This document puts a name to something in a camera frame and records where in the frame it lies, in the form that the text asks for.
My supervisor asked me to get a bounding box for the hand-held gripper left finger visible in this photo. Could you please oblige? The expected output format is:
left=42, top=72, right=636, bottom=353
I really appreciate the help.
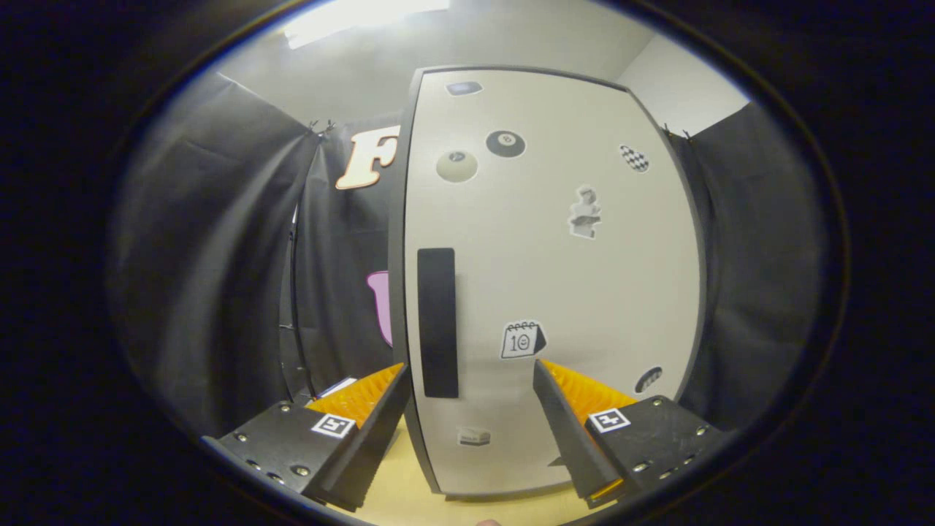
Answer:
left=201, top=362, right=411, bottom=512

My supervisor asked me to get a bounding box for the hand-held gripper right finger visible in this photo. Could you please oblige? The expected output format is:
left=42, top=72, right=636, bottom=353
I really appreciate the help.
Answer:
left=532, top=358, right=731, bottom=508

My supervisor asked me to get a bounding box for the black door handle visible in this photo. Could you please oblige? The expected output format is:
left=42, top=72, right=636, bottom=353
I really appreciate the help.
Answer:
left=416, top=248, right=459, bottom=400

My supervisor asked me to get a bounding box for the thin black stand pole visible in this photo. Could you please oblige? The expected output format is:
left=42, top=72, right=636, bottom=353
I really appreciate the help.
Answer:
left=281, top=205, right=315, bottom=399

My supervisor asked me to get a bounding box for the dark grey cabinet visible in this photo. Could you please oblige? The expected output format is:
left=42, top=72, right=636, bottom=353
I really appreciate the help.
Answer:
left=387, top=64, right=709, bottom=503

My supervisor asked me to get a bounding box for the black backdrop cloth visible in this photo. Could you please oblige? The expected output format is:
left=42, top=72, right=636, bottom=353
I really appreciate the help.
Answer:
left=110, top=69, right=823, bottom=439

